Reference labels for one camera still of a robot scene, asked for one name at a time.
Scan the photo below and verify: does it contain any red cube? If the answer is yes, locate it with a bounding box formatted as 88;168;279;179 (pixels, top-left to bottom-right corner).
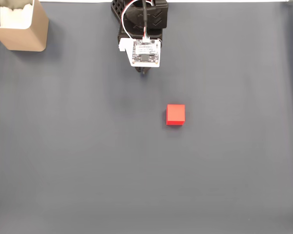
166;104;186;126

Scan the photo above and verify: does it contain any beige box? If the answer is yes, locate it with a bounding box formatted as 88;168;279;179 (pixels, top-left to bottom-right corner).
0;0;50;52

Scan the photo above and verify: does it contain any dark grey table mat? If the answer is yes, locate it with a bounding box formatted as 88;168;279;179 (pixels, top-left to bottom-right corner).
0;1;293;234

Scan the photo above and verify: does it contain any white foam padding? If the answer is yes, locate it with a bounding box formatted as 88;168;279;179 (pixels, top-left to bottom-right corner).
0;2;34;28

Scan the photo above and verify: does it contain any white camera board mount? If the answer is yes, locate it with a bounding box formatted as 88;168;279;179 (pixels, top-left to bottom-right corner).
118;37;161;68

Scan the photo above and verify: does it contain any white red motor cable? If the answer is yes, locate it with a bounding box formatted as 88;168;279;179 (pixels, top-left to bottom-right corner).
121;0;138;39

